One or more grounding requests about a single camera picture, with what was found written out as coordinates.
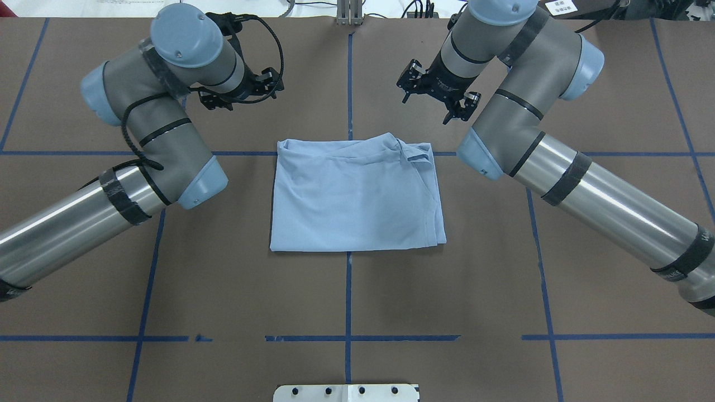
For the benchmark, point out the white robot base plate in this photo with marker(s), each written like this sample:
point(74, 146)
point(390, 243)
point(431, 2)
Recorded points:
point(348, 392)

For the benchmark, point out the light blue t-shirt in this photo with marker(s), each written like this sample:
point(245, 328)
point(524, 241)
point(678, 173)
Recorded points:
point(343, 196)

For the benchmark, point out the brown paper table cover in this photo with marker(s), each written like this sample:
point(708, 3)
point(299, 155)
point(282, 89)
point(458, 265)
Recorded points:
point(521, 304)

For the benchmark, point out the left camera cable black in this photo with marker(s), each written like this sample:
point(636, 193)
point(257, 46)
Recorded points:
point(261, 49)

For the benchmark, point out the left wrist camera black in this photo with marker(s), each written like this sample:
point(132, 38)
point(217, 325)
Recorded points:
point(230, 25)

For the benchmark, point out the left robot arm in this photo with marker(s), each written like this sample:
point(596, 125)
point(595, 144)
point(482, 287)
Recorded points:
point(226, 59)

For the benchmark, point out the grey metal post bracket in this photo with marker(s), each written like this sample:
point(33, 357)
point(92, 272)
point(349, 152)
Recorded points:
point(349, 12)

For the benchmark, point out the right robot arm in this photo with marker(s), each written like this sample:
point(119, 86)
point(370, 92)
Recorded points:
point(543, 99)

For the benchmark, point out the black box with label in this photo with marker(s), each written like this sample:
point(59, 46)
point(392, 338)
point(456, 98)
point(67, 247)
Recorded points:
point(583, 10)

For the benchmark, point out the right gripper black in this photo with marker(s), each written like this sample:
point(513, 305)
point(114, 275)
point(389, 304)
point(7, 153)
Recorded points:
point(443, 81)

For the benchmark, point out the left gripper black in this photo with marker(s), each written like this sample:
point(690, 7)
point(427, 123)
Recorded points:
point(249, 88)

